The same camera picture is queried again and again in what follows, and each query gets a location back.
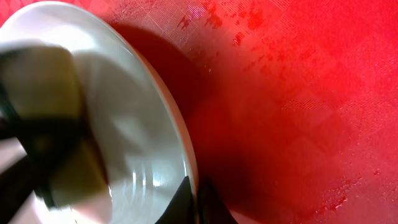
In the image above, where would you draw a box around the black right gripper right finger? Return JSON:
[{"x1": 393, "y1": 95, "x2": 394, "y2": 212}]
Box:
[{"x1": 198, "y1": 179, "x2": 238, "y2": 224}]

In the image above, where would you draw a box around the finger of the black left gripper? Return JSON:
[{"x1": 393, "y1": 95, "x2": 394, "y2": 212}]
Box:
[{"x1": 1, "y1": 119, "x2": 46, "y2": 223}]

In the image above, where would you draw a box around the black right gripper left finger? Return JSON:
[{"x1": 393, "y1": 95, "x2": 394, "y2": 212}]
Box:
[{"x1": 155, "y1": 176, "x2": 196, "y2": 224}]

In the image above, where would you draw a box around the white plate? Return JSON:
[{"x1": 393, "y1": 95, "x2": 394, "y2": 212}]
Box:
[{"x1": 1, "y1": 1, "x2": 198, "y2": 223}]

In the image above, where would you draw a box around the green yellow sponge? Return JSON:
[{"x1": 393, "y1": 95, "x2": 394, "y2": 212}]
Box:
[{"x1": 1, "y1": 45, "x2": 108, "y2": 208}]

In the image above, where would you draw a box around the red plastic tray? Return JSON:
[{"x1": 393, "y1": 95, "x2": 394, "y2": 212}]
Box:
[{"x1": 0, "y1": 0, "x2": 398, "y2": 224}]

